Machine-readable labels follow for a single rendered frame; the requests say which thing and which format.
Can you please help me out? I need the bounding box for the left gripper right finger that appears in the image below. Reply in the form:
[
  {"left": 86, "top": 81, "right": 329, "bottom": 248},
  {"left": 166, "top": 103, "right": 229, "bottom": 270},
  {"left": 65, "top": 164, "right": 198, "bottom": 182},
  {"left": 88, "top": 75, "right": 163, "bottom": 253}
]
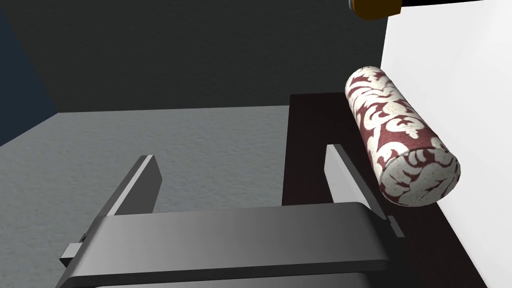
[{"left": 323, "top": 143, "right": 388, "bottom": 221}]

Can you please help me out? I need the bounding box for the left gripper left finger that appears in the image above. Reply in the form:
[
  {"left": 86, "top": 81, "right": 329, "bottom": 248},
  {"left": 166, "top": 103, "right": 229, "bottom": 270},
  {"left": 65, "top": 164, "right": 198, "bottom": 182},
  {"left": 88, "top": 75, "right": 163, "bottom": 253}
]
[{"left": 95, "top": 154, "right": 163, "bottom": 217}]

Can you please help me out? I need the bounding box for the white door leaf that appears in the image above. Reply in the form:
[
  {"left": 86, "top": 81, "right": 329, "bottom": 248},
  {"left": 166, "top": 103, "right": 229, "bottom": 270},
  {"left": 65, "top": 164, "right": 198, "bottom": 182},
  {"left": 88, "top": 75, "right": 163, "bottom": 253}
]
[{"left": 379, "top": 0, "right": 512, "bottom": 288}]

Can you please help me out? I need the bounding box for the orange brown knob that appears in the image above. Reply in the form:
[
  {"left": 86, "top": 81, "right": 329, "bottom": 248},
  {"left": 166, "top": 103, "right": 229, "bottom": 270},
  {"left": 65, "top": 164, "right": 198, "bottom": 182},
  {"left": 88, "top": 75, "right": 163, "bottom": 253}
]
[{"left": 348, "top": 0, "right": 403, "bottom": 21}]

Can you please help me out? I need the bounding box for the red white patterned cylinder handle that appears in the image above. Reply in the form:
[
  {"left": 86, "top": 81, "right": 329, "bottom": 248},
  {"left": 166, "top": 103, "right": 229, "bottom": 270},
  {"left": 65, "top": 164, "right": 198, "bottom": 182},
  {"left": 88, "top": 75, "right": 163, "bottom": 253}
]
[{"left": 344, "top": 66, "right": 462, "bottom": 208}]

